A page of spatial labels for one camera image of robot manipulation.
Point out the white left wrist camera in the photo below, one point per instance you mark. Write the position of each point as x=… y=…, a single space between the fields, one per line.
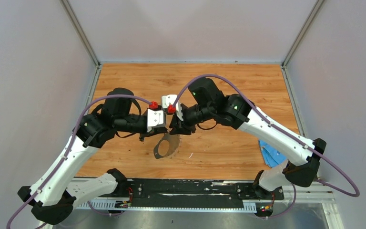
x=155 y=119

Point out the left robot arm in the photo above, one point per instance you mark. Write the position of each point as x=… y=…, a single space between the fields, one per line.
x=53 y=198

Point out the metal key organizer plate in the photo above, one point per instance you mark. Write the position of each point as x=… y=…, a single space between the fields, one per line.
x=167 y=146

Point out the blue cloth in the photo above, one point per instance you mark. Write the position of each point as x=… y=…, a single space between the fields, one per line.
x=271 y=156

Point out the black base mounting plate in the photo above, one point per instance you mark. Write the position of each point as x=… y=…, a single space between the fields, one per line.
x=183 y=193

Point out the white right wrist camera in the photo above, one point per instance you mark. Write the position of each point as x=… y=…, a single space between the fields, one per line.
x=172 y=105

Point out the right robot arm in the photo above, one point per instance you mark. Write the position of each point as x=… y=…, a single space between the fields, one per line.
x=236 y=111

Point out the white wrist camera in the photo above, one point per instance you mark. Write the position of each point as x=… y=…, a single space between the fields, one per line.
x=172 y=105
x=155 y=119

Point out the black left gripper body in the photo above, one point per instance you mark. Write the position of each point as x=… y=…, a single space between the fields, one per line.
x=133 y=123

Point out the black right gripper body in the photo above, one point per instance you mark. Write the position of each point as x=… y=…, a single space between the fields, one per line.
x=192 y=116

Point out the aluminium rail base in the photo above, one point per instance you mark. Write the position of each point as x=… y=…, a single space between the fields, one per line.
x=313 y=207

